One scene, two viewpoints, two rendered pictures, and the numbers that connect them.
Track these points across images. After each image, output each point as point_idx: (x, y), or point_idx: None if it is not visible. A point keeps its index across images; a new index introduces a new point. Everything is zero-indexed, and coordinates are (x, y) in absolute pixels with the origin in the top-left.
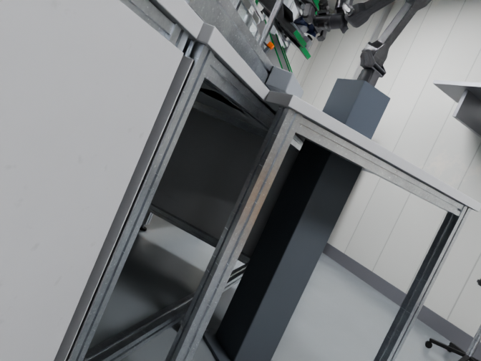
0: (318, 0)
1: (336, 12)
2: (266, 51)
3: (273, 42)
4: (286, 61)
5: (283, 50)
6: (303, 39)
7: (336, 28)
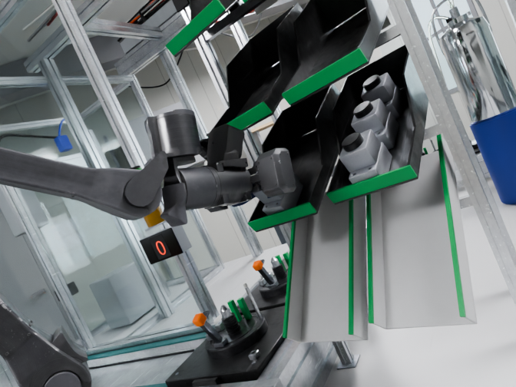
0: (233, 122)
1: (191, 163)
2: (203, 329)
3: (291, 241)
4: (350, 244)
5: (438, 147)
6: (286, 210)
7: (195, 208)
